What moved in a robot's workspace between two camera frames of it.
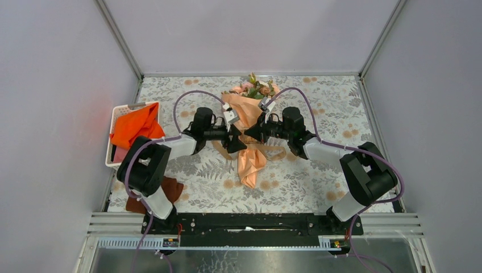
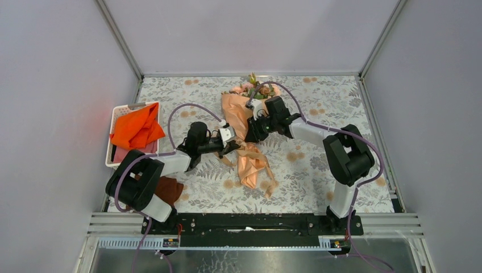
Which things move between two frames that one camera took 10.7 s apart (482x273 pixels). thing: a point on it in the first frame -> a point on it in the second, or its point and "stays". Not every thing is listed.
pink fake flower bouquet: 256,89 stays
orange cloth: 142,122 stays
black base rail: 257,230 stays
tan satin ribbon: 249,141 -> 249,159
